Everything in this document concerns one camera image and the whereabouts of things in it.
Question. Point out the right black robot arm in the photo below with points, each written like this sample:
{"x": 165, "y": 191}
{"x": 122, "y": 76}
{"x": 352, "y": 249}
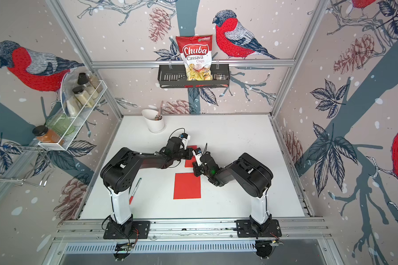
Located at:
{"x": 253, "y": 176}

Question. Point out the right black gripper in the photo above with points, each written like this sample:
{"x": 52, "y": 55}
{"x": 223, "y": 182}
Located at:
{"x": 195, "y": 169}

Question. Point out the chrome wire hook rack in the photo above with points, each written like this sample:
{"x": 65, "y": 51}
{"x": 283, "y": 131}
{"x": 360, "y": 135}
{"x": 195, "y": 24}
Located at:
{"x": 21, "y": 165}

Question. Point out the black-lid spice jar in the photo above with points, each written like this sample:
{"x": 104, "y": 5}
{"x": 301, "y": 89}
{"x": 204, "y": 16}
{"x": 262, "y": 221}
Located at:
{"x": 83, "y": 97}
{"x": 90, "y": 82}

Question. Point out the black-lid spice jar upper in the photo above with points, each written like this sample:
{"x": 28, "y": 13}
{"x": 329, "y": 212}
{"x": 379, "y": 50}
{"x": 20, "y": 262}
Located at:
{"x": 90, "y": 82}

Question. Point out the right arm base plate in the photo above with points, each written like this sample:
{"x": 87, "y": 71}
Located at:
{"x": 248, "y": 228}

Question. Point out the Chuba cassava chips bag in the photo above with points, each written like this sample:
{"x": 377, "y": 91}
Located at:
{"x": 196, "y": 53}

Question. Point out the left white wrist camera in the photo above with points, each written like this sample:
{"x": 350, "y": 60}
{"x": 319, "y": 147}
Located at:
{"x": 184, "y": 139}

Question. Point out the green contents glass jar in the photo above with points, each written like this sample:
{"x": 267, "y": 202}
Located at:
{"x": 61, "y": 124}

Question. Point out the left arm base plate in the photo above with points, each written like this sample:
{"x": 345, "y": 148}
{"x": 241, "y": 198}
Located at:
{"x": 139, "y": 229}

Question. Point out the white utensil cup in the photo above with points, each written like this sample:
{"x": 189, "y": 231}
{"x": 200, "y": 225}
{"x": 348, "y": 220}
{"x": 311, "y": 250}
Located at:
{"x": 154, "y": 124}

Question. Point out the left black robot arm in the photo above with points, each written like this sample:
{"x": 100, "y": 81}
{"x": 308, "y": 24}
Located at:
{"x": 119, "y": 173}

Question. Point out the black-lid spice jar lower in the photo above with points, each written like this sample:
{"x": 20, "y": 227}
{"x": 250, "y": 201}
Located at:
{"x": 83, "y": 97}

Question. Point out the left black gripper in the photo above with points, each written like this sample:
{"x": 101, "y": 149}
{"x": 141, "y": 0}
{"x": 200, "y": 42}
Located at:
{"x": 189, "y": 154}

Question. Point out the aluminium mounting rail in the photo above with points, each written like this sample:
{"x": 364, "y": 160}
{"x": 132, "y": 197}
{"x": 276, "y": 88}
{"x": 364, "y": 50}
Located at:
{"x": 187, "y": 235}

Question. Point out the red marker pen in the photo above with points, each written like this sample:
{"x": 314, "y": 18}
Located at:
{"x": 134, "y": 191}

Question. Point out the white wire spice rack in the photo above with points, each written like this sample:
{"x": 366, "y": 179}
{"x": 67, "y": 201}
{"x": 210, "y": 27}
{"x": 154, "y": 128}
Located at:
{"x": 72, "y": 107}

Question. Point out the orange spice jar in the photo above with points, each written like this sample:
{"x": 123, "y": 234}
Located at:
{"x": 46, "y": 135}

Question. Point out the black wire wall basket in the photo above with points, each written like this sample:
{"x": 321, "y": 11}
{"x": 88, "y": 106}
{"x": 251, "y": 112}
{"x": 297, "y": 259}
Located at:
{"x": 183, "y": 76}

